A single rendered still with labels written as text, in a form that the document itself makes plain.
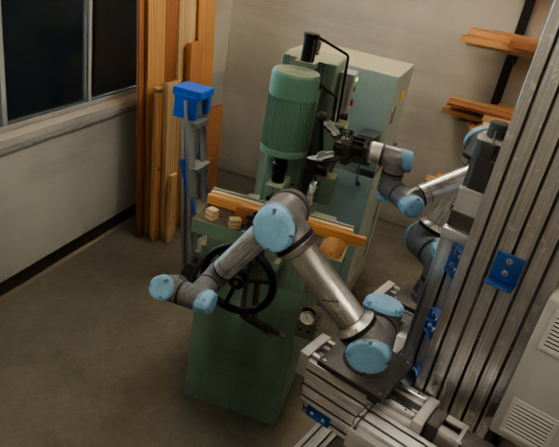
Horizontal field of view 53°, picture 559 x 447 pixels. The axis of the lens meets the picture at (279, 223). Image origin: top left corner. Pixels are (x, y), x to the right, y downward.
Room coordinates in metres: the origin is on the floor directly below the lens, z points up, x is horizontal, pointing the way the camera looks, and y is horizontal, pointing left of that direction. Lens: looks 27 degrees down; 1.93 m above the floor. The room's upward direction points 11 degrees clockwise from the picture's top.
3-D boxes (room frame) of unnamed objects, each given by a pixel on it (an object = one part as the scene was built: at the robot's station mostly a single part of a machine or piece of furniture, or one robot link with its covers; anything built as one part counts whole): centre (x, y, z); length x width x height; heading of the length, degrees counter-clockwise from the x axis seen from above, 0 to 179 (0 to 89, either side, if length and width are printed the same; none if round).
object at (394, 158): (1.84, -0.35, 1.32); 0.11 x 0.08 x 0.09; 78
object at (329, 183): (2.19, -0.15, 1.02); 0.09 x 0.07 x 0.12; 78
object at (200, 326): (2.16, 0.02, 0.36); 0.58 x 0.45 x 0.71; 168
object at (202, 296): (1.40, 0.20, 0.93); 0.11 x 0.11 x 0.08; 76
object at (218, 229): (1.93, 0.03, 0.87); 0.61 x 0.30 x 0.06; 78
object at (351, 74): (2.32, -0.17, 1.40); 0.10 x 0.06 x 0.16; 168
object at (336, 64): (2.32, -0.02, 1.16); 0.22 x 0.22 x 0.72; 78
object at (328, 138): (2.22, -0.15, 1.23); 0.09 x 0.08 x 0.15; 168
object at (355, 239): (2.03, -0.02, 0.92); 0.67 x 0.02 x 0.04; 78
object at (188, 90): (2.84, 0.50, 0.58); 0.27 x 0.25 x 1.16; 75
